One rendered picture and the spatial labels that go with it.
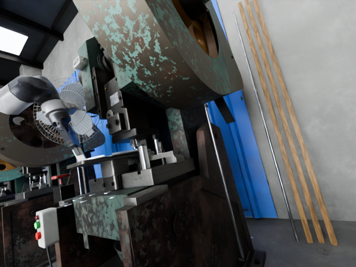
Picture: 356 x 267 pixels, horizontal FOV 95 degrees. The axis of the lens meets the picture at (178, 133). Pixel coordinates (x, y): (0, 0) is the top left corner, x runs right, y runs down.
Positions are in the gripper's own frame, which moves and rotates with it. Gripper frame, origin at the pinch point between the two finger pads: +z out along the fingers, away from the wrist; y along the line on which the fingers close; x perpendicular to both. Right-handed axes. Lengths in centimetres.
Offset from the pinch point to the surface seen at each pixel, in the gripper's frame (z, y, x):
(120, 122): -4.0, 3.2, 21.5
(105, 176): 13.7, 2.9, 5.3
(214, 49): -17, 5, 84
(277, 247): 110, -27, 70
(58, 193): 9.0, -11.8, -18.7
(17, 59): -404, -399, -130
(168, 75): -1, 34, 40
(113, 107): -14.2, -3.5, 22.1
